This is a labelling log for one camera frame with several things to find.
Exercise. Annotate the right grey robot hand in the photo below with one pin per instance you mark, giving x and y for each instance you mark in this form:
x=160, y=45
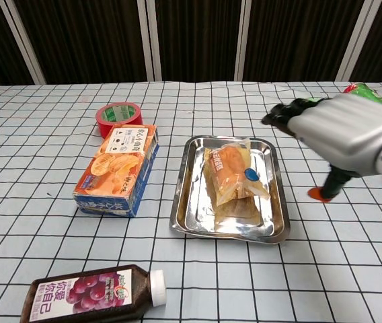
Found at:
x=345, y=131

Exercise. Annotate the bread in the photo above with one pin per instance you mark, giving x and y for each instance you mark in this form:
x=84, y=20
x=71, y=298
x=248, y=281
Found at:
x=231, y=168

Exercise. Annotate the rectangular stainless steel tray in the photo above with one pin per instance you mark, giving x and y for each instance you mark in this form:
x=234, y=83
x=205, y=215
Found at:
x=191, y=188

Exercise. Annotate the green chips can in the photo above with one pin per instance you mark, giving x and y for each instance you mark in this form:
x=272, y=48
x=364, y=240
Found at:
x=366, y=91

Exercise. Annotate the orange round sticker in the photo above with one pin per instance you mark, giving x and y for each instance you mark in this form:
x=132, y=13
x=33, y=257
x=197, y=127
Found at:
x=314, y=193

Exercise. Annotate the orange and blue cookie box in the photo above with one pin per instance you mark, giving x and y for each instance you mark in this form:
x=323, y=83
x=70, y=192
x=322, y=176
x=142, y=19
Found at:
x=117, y=171

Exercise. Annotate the red tape roll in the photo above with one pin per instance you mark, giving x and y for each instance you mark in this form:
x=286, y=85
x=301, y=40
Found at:
x=105, y=126

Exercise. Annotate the blue checkered tablecloth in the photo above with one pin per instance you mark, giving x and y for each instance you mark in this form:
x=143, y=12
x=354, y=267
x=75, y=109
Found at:
x=76, y=242

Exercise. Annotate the grape juice bottle white cap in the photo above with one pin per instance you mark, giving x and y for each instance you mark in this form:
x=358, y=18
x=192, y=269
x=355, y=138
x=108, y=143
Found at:
x=86, y=296

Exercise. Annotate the white partition frame post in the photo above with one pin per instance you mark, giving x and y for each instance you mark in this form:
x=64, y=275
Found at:
x=245, y=40
x=149, y=40
x=352, y=43
x=23, y=43

